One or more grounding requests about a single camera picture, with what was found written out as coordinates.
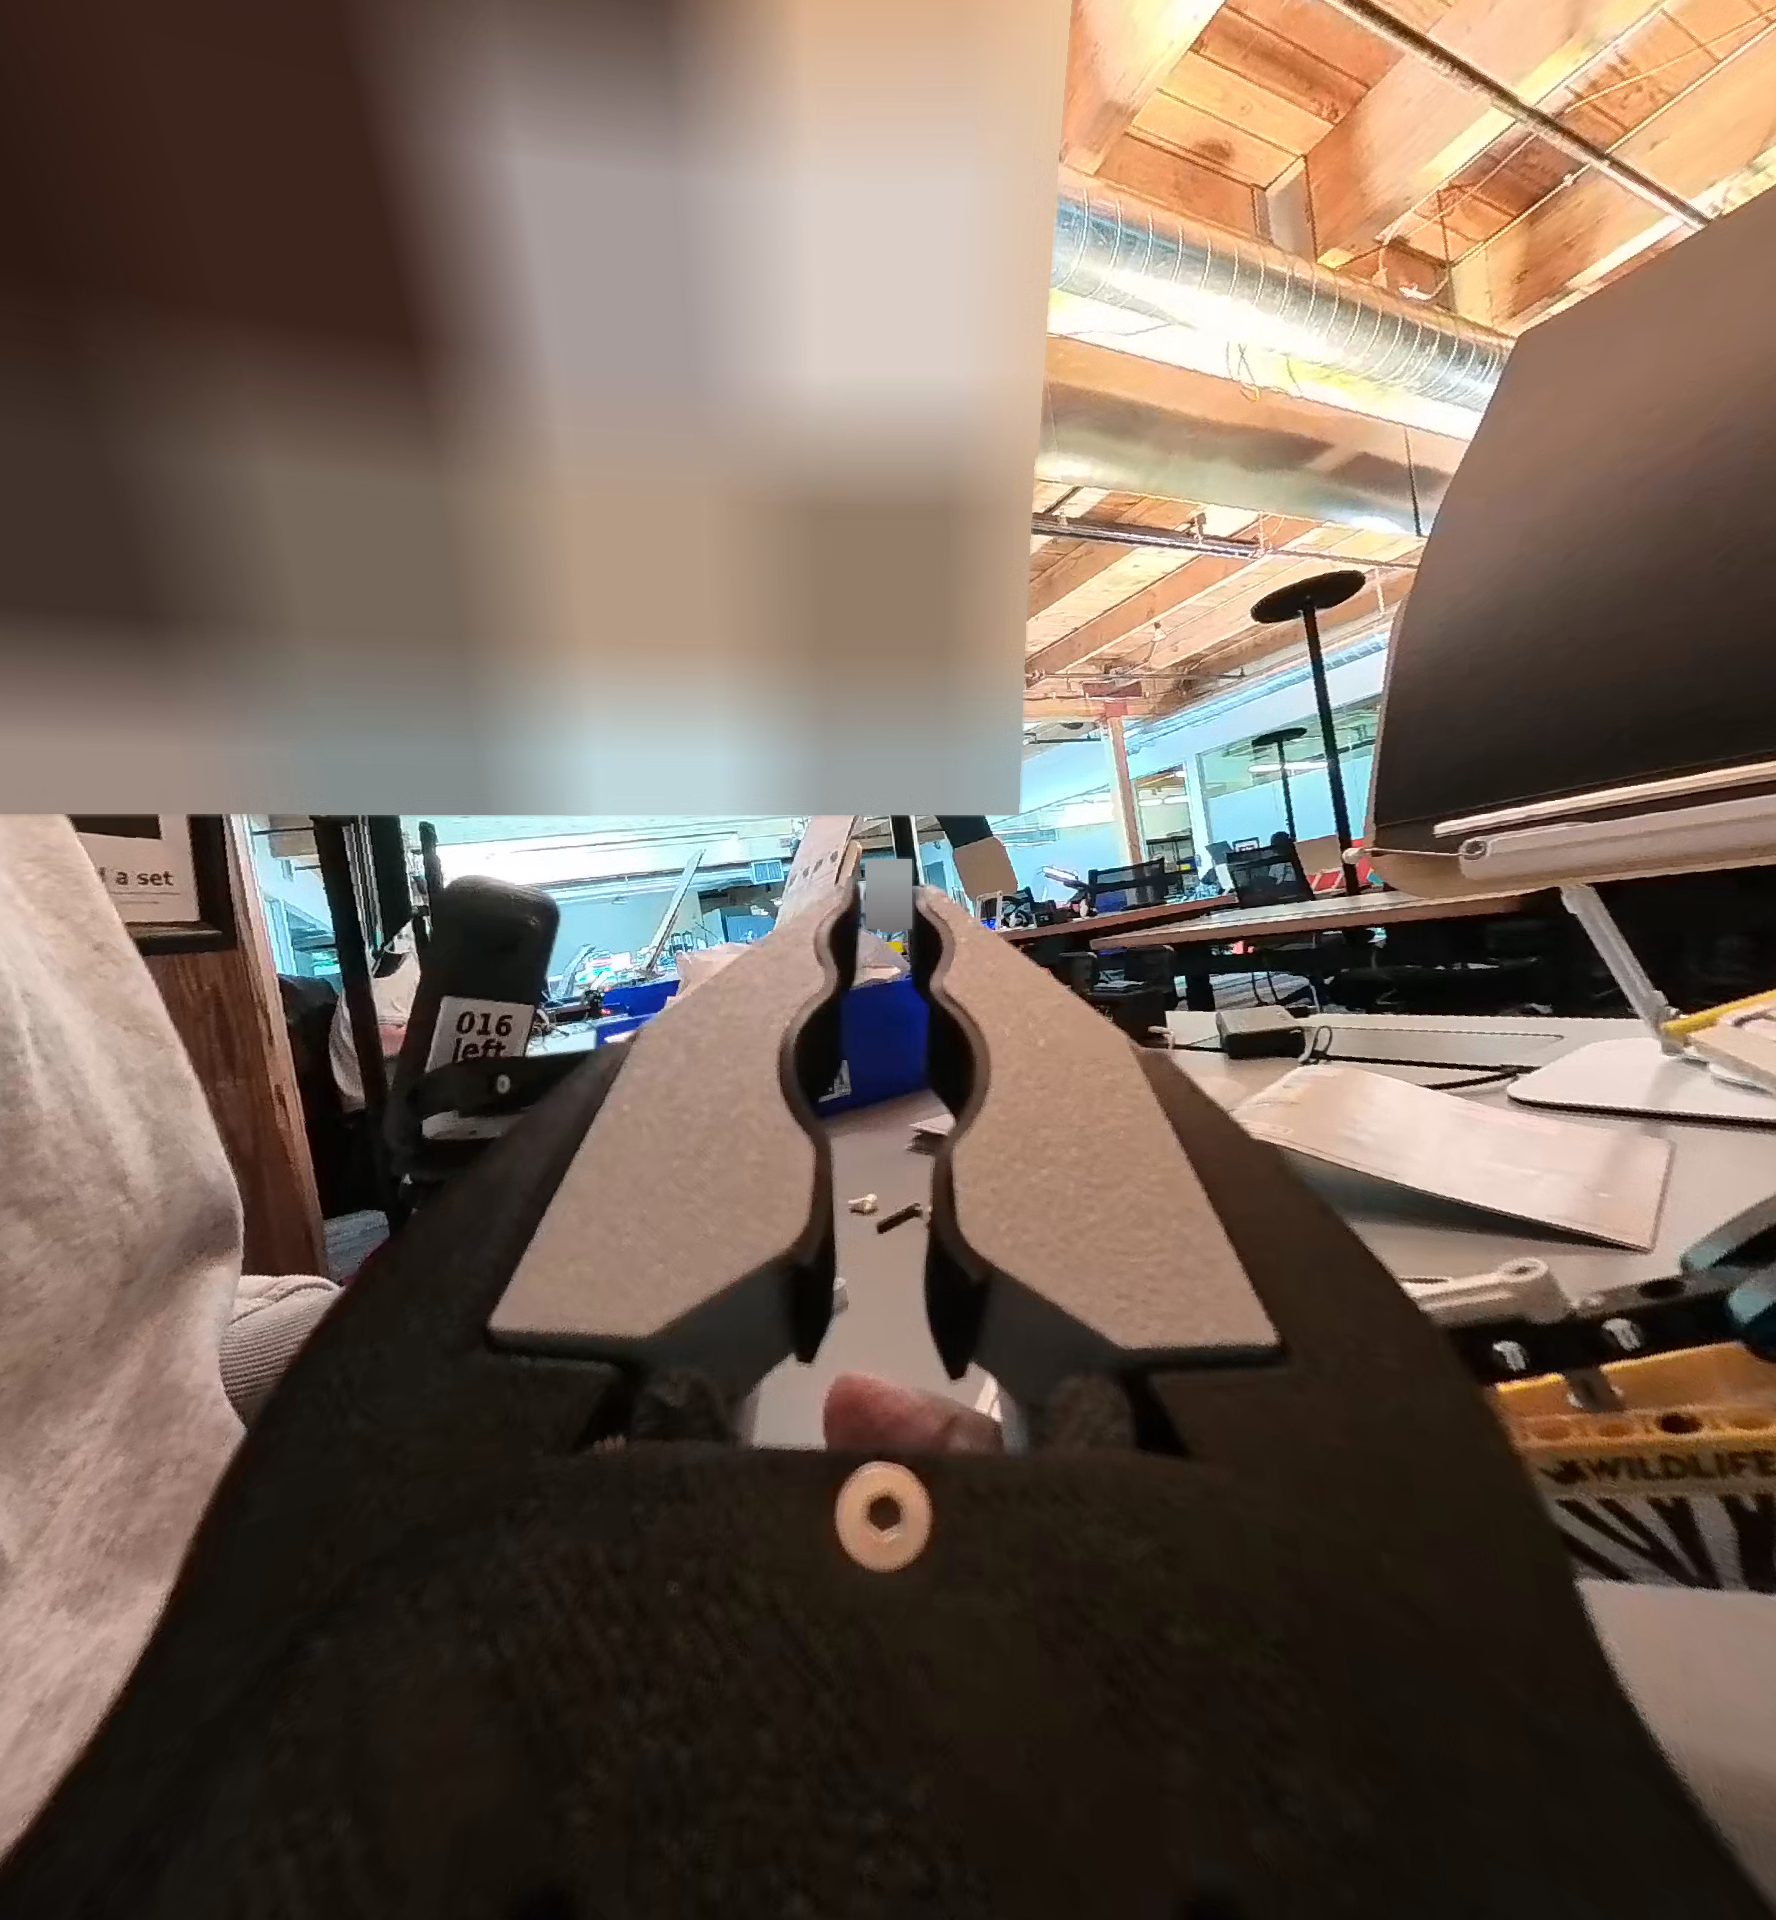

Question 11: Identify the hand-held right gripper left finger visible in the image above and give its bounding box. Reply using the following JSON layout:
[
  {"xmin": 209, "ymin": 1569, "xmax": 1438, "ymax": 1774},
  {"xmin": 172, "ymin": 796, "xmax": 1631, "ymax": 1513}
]
[{"xmin": 486, "ymin": 875, "xmax": 867, "ymax": 1400}]

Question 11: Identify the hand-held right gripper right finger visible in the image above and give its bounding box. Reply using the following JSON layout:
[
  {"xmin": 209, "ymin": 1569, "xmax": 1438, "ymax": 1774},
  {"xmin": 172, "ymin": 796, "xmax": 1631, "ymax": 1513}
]
[{"xmin": 903, "ymin": 883, "xmax": 1282, "ymax": 1422}]

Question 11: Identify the lego instruction booklet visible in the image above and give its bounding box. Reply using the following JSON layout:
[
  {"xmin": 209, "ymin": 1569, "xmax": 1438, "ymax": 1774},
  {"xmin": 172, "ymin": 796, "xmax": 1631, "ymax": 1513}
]
[{"xmin": 1233, "ymin": 1063, "xmax": 1678, "ymax": 1250}]

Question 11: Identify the lego airplane model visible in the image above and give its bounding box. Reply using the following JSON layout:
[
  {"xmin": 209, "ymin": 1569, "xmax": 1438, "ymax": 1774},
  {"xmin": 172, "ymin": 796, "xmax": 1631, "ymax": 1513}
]
[{"xmin": 1406, "ymin": 965, "xmax": 1776, "ymax": 1599}]

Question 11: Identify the person's right hand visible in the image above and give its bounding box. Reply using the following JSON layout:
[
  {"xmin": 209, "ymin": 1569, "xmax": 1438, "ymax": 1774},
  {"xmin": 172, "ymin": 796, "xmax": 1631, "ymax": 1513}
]
[{"xmin": 824, "ymin": 1372, "xmax": 1007, "ymax": 1452}]

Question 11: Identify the blue plastic bin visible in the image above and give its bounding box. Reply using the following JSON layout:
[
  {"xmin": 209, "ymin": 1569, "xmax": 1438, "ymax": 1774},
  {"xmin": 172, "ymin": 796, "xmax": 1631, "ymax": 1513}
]
[{"xmin": 595, "ymin": 973, "xmax": 933, "ymax": 1120}]

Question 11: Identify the brown wooden desk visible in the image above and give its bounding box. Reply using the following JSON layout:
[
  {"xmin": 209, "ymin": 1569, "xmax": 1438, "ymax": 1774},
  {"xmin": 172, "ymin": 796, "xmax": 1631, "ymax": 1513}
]
[{"xmin": 138, "ymin": 817, "xmax": 328, "ymax": 1276}]

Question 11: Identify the brown office desk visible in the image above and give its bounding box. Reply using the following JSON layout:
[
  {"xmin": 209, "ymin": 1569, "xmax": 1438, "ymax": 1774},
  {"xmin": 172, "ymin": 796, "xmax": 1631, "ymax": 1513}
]
[{"xmin": 1001, "ymin": 883, "xmax": 1571, "ymax": 1009}]

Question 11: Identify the black floor lamp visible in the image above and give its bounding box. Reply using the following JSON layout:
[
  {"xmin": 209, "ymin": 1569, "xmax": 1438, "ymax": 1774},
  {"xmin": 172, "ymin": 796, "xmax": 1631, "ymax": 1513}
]
[
  {"xmin": 1254, "ymin": 725, "xmax": 1313, "ymax": 840},
  {"xmin": 1251, "ymin": 568, "xmax": 1367, "ymax": 849}
]

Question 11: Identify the grey zip sweatshirt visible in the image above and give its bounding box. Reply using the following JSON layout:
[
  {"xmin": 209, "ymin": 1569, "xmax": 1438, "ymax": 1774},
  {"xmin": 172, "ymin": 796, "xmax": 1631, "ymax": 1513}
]
[{"xmin": 0, "ymin": 817, "xmax": 341, "ymax": 1920}]

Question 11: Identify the large black monitor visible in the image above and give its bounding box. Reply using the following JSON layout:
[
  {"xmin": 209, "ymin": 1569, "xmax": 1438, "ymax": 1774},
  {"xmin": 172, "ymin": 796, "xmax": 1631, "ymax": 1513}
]
[{"xmin": 1364, "ymin": 185, "xmax": 1776, "ymax": 902}]

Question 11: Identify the white wall poster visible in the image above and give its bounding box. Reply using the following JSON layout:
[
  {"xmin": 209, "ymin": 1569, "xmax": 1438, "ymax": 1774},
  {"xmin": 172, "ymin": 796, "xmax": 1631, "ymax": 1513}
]
[{"xmin": 70, "ymin": 817, "xmax": 238, "ymax": 953}]

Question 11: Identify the silver ceiling duct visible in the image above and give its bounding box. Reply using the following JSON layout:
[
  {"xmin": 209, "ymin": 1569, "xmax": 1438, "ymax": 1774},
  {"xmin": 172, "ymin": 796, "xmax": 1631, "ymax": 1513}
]
[{"xmin": 1046, "ymin": 166, "xmax": 1516, "ymax": 435}]

